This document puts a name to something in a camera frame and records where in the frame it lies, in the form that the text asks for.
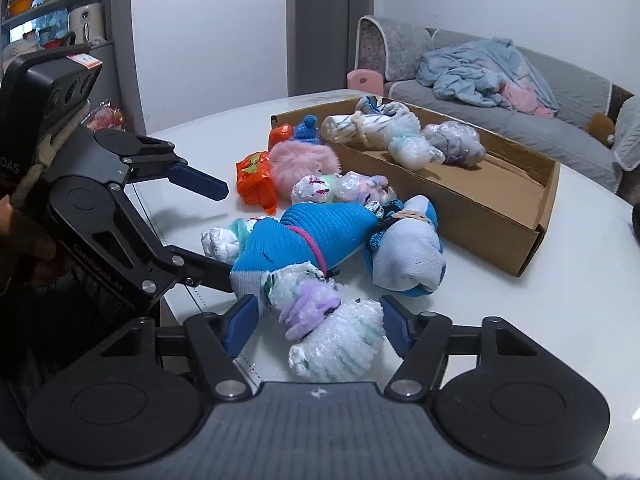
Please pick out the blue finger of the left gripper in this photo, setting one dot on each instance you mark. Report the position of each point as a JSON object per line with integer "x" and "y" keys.
{"x": 195, "y": 270}
{"x": 197, "y": 181}

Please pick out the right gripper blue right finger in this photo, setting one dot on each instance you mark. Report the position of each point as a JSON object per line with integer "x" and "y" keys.
{"x": 399, "y": 324}

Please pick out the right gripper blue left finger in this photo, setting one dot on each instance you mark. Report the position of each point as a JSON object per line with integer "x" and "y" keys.
{"x": 238, "y": 324}

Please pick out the orange plastic bundle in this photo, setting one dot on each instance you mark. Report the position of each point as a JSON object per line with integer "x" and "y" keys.
{"x": 254, "y": 182}
{"x": 283, "y": 133}

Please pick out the bubble white bundle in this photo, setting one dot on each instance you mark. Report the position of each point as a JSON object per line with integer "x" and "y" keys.
{"x": 333, "y": 337}

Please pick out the pink fluffy pompom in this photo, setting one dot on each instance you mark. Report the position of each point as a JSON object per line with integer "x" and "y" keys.
{"x": 290, "y": 161}

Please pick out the blue knit sock pink band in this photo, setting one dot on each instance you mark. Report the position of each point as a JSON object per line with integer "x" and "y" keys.
{"x": 323, "y": 235}

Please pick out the blue knitted mini hat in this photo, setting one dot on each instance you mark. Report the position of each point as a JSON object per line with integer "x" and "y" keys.
{"x": 307, "y": 130}

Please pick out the pastel plastic wrapped bundle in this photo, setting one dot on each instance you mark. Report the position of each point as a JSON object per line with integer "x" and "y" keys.
{"x": 342, "y": 188}

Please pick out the cardboard box tray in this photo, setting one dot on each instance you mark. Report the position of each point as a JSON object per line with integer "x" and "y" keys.
{"x": 499, "y": 209}

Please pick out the white sock roll blue trim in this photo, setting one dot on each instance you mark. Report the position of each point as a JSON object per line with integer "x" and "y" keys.
{"x": 375, "y": 105}

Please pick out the grey shelf unit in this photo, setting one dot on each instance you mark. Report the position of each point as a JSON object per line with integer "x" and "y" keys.
{"x": 105, "y": 26}

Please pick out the white striped sock bundle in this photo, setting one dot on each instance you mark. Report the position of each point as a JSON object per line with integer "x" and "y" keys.
{"x": 400, "y": 136}

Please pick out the plastic wrapped white bundle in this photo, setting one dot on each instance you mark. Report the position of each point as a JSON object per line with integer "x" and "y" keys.
{"x": 459, "y": 143}

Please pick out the pink child chair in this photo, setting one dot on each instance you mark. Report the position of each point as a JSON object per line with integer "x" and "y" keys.
{"x": 368, "y": 81}

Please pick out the black cloth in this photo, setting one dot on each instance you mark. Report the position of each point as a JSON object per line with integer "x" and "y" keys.
{"x": 635, "y": 221}

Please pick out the light blue blanket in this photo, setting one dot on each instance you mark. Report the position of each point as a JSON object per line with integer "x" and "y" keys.
{"x": 487, "y": 73}

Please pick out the grey sofa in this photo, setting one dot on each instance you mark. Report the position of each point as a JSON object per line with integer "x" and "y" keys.
{"x": 572, "y": 115}

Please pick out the brown plush toy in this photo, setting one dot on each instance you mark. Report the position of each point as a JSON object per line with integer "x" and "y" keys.
{"x": 602, "y": 128}

